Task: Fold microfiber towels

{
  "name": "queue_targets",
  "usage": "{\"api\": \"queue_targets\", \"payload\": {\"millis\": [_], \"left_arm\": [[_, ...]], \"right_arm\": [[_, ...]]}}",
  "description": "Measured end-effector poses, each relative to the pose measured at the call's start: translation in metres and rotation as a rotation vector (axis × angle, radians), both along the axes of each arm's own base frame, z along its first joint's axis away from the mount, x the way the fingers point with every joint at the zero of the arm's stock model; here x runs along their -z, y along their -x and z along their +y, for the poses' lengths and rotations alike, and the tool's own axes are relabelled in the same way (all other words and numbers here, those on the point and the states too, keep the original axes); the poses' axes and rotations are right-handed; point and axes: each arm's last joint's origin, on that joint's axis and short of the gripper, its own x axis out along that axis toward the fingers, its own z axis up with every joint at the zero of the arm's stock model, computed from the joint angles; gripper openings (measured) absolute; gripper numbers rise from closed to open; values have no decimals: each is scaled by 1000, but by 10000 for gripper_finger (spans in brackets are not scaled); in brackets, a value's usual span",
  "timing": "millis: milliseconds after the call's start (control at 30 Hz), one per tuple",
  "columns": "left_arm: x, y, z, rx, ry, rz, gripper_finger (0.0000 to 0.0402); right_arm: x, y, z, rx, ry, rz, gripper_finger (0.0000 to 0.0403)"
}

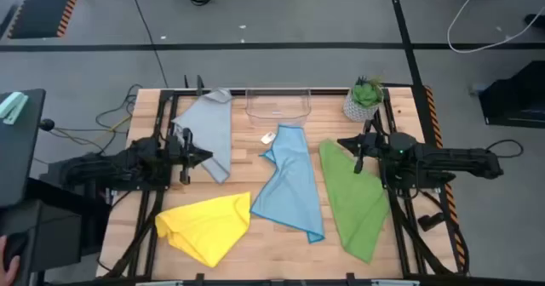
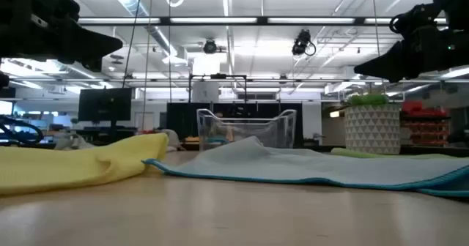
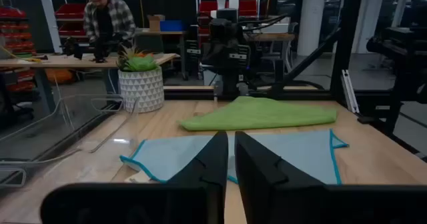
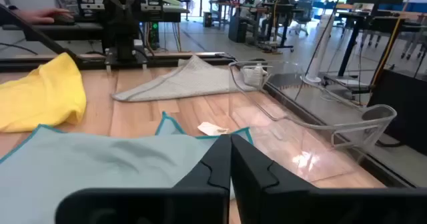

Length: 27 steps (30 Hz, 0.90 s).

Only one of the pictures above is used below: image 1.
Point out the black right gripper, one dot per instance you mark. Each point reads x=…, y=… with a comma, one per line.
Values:
x=369, y=145

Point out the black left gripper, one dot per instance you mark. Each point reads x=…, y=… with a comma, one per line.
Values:
x=186, y=158

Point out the green microfiber towel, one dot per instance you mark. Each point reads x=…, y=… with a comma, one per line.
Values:
x=353, y=201

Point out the yellow microfiber towel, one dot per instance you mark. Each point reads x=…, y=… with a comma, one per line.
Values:
x=208, y=226

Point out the blue microfiber towel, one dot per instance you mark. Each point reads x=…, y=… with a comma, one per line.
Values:
x=289, y=184

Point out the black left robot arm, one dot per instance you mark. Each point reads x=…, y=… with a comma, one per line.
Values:
x=127, y=162

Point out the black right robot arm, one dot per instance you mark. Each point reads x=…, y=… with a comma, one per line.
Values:
x=451, y=160

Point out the grey microfiber towel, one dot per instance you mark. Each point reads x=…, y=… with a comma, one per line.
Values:
x=208, y=128

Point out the succulent in patterned white pot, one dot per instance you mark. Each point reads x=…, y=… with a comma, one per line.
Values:
x=362, y=103

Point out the clear plastic bin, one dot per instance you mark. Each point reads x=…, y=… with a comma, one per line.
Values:
x=250, y=107

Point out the orange black hazard strip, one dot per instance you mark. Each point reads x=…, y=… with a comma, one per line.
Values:
x=431, y=107

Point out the black round knob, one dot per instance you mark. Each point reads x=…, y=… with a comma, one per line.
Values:
x=47, y=124

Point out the black equipment case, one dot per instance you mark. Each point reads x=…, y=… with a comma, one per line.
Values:
x=511, y=107

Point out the black equipment cart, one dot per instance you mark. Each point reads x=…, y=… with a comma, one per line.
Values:
x=51, y=235

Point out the black desk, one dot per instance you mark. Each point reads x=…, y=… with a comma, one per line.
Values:
x=17, y=158

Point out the mint green stapler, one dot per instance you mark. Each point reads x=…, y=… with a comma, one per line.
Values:
x=12, y=106

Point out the black computer mouse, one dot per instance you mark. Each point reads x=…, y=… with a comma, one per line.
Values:
x=16, y=243

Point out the black orange-edged floor mat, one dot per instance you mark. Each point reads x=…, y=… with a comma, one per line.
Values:
x=42, y=9

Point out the person's hand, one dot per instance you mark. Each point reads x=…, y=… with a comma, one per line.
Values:
x=7, y=271

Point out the black metal table frame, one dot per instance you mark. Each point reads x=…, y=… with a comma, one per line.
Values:
x=328, y=92

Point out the black clamp post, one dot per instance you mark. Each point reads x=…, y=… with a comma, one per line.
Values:
x=200, y=85
x=186, y=82

